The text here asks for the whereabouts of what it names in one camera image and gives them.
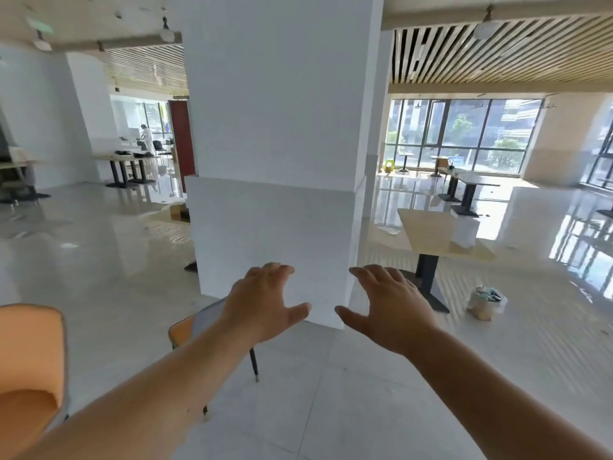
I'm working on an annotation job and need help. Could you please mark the wooden table black legs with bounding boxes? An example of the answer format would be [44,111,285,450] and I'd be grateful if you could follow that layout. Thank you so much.
[93,153,162,188]

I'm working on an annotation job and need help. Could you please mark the pale wooden table black base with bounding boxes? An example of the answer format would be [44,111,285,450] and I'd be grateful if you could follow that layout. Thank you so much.
[397,208,497,314]

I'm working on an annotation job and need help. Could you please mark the orange grey chair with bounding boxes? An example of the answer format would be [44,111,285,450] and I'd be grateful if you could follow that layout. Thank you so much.
[0,303,70,434]
[167,296,262,417]

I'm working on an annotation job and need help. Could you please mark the white top table black base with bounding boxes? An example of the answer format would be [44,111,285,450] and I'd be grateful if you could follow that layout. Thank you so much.
[448,169,501,217]

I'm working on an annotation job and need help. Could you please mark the distant wooden table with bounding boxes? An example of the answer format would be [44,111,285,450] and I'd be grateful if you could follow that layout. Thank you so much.
[429,155,456,179]

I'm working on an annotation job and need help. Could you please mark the person's right forearm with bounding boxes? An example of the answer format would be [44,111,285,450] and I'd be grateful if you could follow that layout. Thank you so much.
[404,325,613,460]

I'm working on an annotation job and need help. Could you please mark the large glass window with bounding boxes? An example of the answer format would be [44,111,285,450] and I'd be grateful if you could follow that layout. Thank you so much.
[382,98,545,177]
[582,98,613,190]
[110,95,176,149]

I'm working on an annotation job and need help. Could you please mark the person's left hand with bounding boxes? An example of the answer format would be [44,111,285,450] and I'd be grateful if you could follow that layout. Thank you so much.
[221,262,312,346]

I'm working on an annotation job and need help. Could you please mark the dark red panel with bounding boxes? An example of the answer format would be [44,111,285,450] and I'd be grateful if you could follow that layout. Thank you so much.
[167,100,196,193]

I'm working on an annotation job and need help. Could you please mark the white box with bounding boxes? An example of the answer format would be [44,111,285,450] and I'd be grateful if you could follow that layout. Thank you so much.
[450,217,480,249]

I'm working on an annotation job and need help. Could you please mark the person's left forearm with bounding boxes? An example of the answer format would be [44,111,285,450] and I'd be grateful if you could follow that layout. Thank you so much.
[14,313,262,460]

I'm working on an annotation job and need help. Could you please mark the person's right hand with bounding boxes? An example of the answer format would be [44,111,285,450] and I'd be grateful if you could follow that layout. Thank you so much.
[334,264,439,358]

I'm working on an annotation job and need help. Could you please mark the cluttered wooden table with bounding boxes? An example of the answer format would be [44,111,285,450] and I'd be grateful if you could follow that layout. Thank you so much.
[0,148,51,204]

